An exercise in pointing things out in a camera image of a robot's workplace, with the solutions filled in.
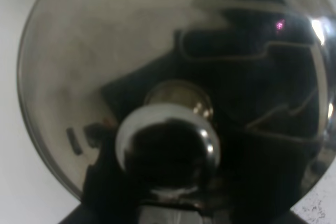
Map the stainless steel teapot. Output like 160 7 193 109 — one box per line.
17 0 335 223

